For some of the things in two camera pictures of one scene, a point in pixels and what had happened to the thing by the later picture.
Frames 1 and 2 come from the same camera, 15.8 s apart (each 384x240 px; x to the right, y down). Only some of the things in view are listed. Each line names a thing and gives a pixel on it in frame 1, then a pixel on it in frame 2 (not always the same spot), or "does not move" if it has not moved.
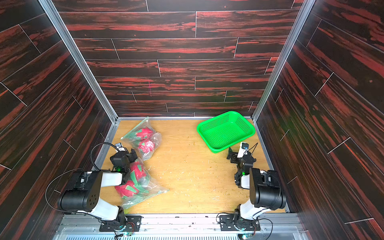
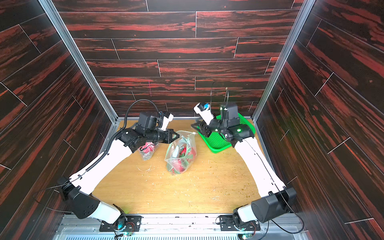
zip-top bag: x=140 y=187 to x=181 y=152
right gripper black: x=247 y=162 to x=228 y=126
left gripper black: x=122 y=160 to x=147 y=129
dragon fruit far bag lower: x=146 y=146 does not move
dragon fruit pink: x=136 y=172 to x=190 y=152
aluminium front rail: x=202 y=226 does not move
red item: x=127 y=189 to x=177 y=167
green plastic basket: x=225 y=130 does not move
